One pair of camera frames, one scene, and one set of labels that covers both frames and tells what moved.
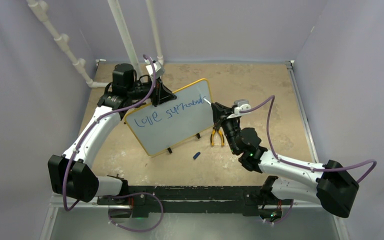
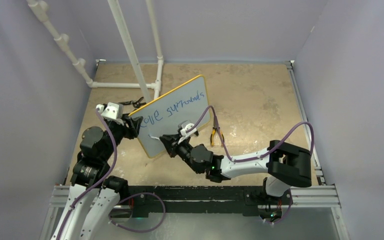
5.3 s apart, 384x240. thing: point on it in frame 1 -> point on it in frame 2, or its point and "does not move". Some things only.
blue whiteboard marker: x=210 y=103 -> x=154 y=137
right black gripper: x=220 y=111 -> x=170 y=140
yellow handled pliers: x=220 y=132 does not move
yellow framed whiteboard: x=159 y=128 does not move
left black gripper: x=161 y=94 -> x=131 y=131
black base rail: x=191 y=199 does not move
